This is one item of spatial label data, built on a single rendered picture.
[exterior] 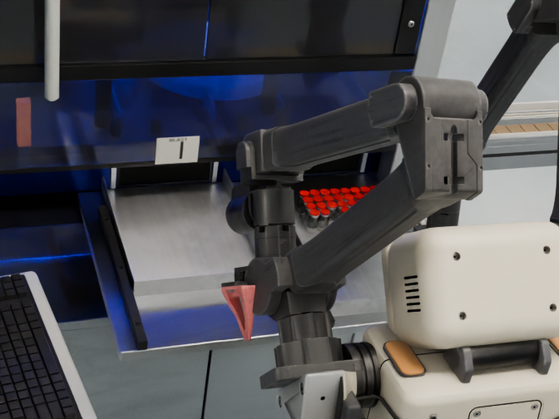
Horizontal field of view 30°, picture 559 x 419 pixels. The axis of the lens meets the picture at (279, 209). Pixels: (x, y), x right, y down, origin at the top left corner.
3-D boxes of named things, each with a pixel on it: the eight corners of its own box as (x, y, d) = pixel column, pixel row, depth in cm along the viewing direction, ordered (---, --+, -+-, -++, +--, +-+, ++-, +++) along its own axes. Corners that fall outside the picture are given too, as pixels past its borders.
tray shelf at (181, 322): (76, 199, 213) (76, 192, 212) (389, 178, 235) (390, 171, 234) (119, 361, 177) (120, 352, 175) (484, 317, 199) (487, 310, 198)
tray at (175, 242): (101, 190, 213) (101, 175, 211) (224, 182, 222) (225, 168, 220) (133, 297, 188) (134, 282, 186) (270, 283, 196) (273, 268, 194)
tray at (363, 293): (275, 209, 216) (277, 195, 214) (390, 201, 224) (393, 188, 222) (328, 317, 190) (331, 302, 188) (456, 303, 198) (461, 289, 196)
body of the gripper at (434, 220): (442, 231, 196) (447, 195, 193) (468, 254, 187) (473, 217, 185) (411, 234, 194) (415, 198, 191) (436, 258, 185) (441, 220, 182)
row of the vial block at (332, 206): (301, 220, 213) (304, 202, 211) (382, 214, 219) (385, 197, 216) (304, 227, 212) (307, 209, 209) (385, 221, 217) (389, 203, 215)
